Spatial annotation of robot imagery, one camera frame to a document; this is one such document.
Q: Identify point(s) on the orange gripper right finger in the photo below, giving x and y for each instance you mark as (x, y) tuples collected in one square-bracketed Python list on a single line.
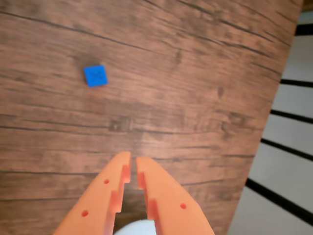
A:
[(171, 203)]

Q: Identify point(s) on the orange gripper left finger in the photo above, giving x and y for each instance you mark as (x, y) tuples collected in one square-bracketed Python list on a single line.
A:
[(97, 200)]

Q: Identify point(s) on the blue cube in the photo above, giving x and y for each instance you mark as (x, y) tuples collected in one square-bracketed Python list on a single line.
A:
[(96, 76)]

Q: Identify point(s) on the white bowl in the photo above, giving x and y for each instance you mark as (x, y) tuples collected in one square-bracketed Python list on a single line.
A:
[(134, 228)]

